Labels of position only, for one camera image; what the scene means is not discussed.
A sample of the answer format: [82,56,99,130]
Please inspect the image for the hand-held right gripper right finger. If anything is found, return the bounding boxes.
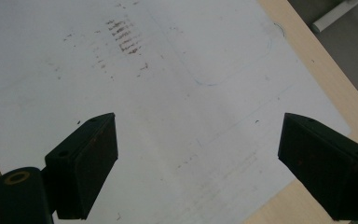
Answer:
[277,112,358,221]

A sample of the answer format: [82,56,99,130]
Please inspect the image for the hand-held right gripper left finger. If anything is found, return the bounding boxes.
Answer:
[44,112,119,220]

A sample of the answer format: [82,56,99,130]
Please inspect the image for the white table mat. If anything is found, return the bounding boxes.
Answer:
[0,0,352,224]

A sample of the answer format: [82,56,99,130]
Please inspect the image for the white bar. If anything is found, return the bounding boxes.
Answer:
[310,0,358,34]

